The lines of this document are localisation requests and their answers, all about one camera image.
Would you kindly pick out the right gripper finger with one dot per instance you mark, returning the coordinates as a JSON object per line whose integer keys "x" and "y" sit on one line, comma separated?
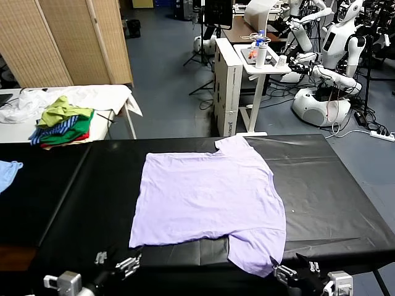
{"x": 285, "y": 272}
{"x": 313, "y": 267}

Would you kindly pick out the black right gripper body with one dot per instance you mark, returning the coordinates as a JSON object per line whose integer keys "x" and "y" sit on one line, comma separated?
{"x": 310, "y": 280}

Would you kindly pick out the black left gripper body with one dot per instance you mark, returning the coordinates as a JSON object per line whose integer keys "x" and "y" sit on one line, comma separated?
{"x": 105, "y": 276}

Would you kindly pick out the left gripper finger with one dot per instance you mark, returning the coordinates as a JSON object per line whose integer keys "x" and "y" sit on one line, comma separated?
{"x": 101, "y": 257}
{"x": 128, "y": 265}

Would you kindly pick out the lavender t-shirt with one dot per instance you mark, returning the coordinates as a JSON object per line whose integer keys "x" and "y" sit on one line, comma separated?
{"x": 200, "y": 197}

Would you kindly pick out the small white robot base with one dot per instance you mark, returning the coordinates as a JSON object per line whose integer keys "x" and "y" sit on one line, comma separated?
{"x": 203, "y": 44}

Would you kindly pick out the white rounded robot base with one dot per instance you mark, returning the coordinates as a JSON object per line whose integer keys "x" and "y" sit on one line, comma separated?
{"x": 311, "y": 106}

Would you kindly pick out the white jointed robot arm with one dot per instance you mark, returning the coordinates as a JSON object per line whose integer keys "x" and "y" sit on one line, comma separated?
{"x": 339, "y": 78}

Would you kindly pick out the beige garment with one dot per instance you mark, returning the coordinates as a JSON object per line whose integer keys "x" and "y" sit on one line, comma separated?
{"x": 74, "y": 144}

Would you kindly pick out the red garment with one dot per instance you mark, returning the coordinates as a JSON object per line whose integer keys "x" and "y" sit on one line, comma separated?
{"x": 81, "y": 137}

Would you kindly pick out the light blue garment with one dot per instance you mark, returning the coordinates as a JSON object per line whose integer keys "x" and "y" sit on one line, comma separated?
{"x": 7, "y": 175}

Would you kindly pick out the green garment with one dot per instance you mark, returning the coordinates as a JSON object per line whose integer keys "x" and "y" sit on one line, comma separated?
{"x": 78, "y": 126}

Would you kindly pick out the blue striped garment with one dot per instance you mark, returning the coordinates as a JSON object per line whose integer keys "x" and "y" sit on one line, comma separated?
{"x": 58, "y": 128}

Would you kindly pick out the white folding table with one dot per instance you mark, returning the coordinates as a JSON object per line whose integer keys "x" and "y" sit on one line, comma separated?
{"x": 131, "y": 123}

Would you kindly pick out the thin black rod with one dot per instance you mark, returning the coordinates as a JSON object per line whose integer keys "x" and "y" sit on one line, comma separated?
{"x": 106, "y": 117}

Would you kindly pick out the white power strip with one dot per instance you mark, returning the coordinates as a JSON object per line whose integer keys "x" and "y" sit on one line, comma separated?
{"x": 382, "y": 134}

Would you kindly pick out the yellow-green garment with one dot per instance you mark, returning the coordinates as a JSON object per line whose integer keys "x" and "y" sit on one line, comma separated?
{"x": 58, "y": 111}

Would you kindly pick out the black power adapter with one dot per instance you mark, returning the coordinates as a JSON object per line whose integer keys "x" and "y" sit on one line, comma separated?
{"x": 360, "y": 117}

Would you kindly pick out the white tablecloth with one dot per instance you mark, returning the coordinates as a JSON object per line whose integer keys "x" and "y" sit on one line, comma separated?
{"x": 98, "y": 97}

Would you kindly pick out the white crumpled garment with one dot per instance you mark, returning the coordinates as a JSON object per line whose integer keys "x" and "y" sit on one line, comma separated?
{"x": 27, "y": 103}

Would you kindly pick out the white side table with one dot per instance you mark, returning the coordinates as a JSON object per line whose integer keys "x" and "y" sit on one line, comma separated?
{"x": 260, "y": 92}

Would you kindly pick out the tall white cardboard box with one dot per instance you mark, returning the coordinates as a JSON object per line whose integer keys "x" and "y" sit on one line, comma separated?
{"x": 230, "y": 89}

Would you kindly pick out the black pole stand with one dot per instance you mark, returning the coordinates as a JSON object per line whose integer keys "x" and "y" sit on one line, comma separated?
{"x": 368, "y": 77}

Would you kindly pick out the white paper cup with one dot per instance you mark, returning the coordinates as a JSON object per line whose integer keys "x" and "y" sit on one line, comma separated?
{"x": 282, "y": 61}

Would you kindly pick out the white thermos bottle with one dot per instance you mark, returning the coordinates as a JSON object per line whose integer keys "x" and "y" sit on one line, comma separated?
{"x": 260, "y": 57}

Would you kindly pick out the wicker folding screen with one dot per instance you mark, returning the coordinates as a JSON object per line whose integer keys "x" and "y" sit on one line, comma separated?
{"x": 61, "y": 40}

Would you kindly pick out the small orange object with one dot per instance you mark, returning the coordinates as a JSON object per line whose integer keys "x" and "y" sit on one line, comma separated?
{"x": 252, "y": 54}

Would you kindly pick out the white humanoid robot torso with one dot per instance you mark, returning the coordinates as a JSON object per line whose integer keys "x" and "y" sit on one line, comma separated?
{"x": 336, "y": 43}

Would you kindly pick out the slim white humanoid robot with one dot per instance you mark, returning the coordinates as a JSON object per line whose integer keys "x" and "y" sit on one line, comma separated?
{"x": 302, "y": 37}

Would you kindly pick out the black tripod stand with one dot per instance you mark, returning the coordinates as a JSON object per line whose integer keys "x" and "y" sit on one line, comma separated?
{"x": 202, "y": 46}

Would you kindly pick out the black trash bin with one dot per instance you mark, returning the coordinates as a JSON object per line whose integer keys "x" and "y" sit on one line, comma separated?
{"x": 134, "y": 27}

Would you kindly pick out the clear blue-capped water bottle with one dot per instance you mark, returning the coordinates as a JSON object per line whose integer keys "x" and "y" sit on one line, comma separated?
{"x": 260, "y": 37}

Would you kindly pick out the brown wooden desk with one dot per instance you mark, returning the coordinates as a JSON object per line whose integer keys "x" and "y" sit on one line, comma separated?
{"x": 237, "y": 31}

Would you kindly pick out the beige storage cabinet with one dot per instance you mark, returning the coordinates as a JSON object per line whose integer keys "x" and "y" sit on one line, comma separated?
{"x": 143, "y": 3}

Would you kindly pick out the white curved shell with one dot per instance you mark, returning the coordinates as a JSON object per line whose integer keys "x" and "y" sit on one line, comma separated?
{"x": 257, "y": 13}

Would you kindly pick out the blue storage cabinet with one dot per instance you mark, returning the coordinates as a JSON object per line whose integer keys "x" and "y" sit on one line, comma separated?
{"x": 163, "y": 3}

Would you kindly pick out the black monitor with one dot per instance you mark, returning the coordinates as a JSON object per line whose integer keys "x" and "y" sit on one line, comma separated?
{"x": 219, "y": 12}

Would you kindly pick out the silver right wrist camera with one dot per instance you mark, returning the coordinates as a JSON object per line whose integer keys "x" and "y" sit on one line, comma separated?
{"x": 341, "y": 282}

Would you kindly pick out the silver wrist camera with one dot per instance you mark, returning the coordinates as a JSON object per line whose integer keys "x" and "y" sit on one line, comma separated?
{"x": 341, "y": 282}
{"x": 66, "y": 280}

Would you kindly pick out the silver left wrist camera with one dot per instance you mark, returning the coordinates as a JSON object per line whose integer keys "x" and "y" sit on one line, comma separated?
{"x": 66, "y": 280}

